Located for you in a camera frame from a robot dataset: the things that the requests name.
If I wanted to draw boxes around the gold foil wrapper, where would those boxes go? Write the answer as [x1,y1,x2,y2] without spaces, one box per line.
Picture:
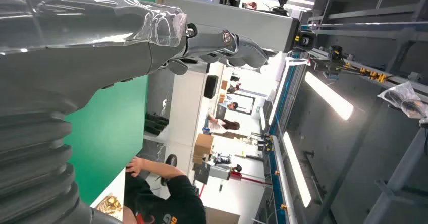
[96,193,124,216]

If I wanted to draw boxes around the white cabinet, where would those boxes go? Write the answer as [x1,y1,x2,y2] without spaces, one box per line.
[167,71,208,146]

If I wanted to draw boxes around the black items by cabinet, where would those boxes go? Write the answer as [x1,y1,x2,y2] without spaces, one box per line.
[144,113,170,136]

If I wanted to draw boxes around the brown cardboard box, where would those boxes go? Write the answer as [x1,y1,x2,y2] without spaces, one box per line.
[193,133,215,164]

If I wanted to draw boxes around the ceiling light strip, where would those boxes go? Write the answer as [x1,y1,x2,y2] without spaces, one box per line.
[282,131,312,209]
[304,71,354,121]

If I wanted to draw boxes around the clear plastic bag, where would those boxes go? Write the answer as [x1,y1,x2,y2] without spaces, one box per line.
[377,81,428,120]

